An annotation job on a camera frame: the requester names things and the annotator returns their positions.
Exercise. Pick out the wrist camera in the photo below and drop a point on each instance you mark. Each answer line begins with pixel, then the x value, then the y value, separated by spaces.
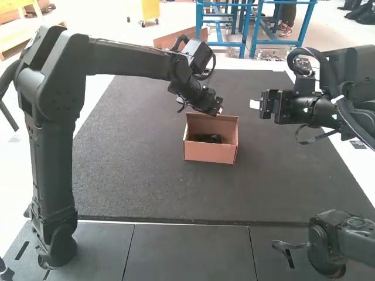
pixel 304 77
pixel 199 55

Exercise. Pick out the person's legs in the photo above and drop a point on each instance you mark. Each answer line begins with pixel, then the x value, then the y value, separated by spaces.
pixel 287 17

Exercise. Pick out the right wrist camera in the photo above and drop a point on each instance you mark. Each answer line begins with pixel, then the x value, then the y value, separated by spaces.
pixel 304 77

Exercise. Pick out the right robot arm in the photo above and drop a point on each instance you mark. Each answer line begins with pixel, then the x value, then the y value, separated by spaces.
pixel 315 109

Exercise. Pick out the blue metal frame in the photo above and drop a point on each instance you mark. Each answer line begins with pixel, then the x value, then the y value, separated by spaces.
pixel 241 29
pixel 304 26

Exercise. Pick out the black square fan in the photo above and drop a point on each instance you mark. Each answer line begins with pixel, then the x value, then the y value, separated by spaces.
pixel 209 138

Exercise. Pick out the dark base panel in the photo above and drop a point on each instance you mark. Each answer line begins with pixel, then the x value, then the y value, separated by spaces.
pixel 190 251
pixel 263 272
pixel 102 251

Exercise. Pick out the small black card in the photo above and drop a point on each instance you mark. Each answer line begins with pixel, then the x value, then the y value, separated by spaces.
pixel 359 145

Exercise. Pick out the cardboard box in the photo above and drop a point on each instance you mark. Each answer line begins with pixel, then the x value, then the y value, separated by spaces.
pixel 209 152

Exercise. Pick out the black clamp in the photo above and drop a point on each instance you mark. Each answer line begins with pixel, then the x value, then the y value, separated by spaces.
pixel 6 270

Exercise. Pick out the black mat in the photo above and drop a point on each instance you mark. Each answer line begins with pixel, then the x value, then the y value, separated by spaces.
pixel 132 181

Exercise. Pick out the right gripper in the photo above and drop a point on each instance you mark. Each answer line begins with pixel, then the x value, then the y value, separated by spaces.
pixel 284 106

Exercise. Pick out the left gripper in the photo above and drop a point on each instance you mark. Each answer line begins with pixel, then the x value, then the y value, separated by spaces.
pixel 206 102

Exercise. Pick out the pale wooden pallet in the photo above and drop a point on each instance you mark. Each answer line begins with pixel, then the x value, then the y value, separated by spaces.
pixel 17 38

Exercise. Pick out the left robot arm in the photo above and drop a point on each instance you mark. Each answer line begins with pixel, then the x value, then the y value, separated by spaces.
pixel 55 146

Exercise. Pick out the yellow cart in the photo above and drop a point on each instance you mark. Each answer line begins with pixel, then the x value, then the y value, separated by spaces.
pixel 150 8

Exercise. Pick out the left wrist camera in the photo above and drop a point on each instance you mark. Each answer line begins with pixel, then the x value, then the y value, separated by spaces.
pixel 199 55

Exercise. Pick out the brown wooden board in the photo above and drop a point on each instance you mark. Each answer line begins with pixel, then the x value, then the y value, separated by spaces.
pixel 181 36

